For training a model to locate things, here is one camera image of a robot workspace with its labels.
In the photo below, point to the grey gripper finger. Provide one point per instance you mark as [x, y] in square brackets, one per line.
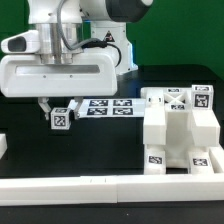
[75, 105]
[43, 103]

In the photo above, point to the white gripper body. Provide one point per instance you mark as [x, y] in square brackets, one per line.
[22, 73]

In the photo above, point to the white tagged cube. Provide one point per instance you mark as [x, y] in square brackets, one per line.
[60, 119]

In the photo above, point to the white tagged block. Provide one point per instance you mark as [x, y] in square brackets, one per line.
[154, 161]

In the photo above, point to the white chair seat block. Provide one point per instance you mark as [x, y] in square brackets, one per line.
[178, 140]

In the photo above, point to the small tagged cube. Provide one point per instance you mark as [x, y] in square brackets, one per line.
[202, 96]

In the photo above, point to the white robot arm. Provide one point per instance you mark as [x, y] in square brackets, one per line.
[75, 48]

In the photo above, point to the white tagged sheet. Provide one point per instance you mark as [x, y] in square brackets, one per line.
[102, 108]

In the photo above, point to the white block left edge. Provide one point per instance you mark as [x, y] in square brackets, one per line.
[3, 145]

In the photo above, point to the white right rail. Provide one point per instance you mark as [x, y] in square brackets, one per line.
[217, 158]

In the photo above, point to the white rail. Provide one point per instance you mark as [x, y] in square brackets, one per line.
[217, 158]
[111, 189]

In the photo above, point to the white front rail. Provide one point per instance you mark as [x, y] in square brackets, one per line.
[111, 189]

